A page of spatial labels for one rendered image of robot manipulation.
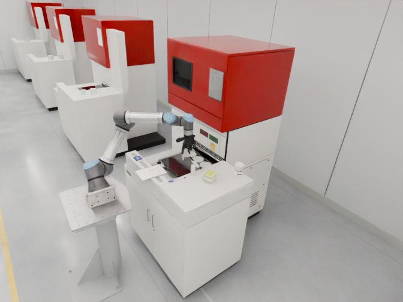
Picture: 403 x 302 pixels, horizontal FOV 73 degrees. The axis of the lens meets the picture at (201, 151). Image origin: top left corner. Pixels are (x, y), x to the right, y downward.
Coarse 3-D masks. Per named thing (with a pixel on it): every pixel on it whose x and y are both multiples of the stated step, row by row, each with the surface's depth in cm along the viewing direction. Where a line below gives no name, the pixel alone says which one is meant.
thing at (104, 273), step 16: (112, 224) 208; (112, 240) 214; (96, 256) 223; (112, 256) 222; (80, 272) 237; (96, 272) 231; (112, 272) 230; (80, 288) 224; (96, 288) 225; (112, 288) 225
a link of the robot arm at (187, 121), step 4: (184, 116) 197; (188, 116) 197; (192, 116) 198; (184, 120) 198; (188, 120) 197; (192, 120) 199; (184, 124) 199; (188, 124) 199; (192, 124) 200; (184, 128) 202; (188, 128) 200; (192, 128) 202
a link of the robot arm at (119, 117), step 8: (120, 112) 194; (128, 112) 194; (136, 112) 194; (144, 112) 193; (168, 112) 186; (120, 120) 194; (128, 120) 194; (136, 120) 192; (144, 120) 191; (152, 120) 190; (160, 120) 189; (168, 120) 185; (176, 120) 194
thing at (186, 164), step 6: (174, 156) 242; (180, 156) 242; (168, 162) 233; (174, 162) 233; (180, 162) 233; (186, 162) 234; (192, 162) 235; (198, 162) 235; (210, 162) 236; (174, 168) 225; (180, 168) 226; (186, 168) 226; (198, 168) 227; (180, 174) 218
